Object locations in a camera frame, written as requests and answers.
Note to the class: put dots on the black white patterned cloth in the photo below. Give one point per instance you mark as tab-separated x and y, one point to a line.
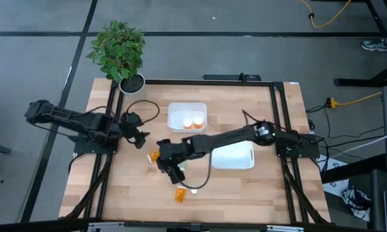
357	203

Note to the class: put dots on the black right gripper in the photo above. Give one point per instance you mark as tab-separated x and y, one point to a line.
172	153

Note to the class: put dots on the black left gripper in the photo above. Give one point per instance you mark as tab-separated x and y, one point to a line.
132	122

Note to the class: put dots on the black desk leg frame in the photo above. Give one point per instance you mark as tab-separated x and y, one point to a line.
354	82

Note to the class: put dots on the black desk foot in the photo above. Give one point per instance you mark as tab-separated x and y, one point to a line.
351	169

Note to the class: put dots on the white printed paper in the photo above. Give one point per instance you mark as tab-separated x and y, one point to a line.
336	190

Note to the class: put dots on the yellow pill bottle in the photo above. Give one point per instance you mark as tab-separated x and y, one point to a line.
194	191

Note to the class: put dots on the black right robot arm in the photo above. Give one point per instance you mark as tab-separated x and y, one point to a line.
225	138

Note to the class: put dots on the silver metal bracket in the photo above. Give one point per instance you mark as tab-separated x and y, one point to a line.
285	228
106	227

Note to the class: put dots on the person's shoe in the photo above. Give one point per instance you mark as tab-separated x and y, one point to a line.
375	45

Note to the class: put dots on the green potted plant white pot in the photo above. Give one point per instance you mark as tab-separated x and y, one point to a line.
119	51

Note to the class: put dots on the black equipment box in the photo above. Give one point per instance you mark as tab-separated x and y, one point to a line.
378	199

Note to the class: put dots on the black aluminium table frame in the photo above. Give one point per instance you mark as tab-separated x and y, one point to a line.
212	82

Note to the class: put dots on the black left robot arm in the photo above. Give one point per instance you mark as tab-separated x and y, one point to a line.
83	120

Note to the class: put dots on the orange pill bottle white cap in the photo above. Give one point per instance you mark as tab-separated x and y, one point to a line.
187	122
180	195
198	121
154	157

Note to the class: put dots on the black bar device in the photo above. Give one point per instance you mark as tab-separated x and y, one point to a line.
225	77

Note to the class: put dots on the white plastic bin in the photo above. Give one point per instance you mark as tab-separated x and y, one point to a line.
235	161
177	111

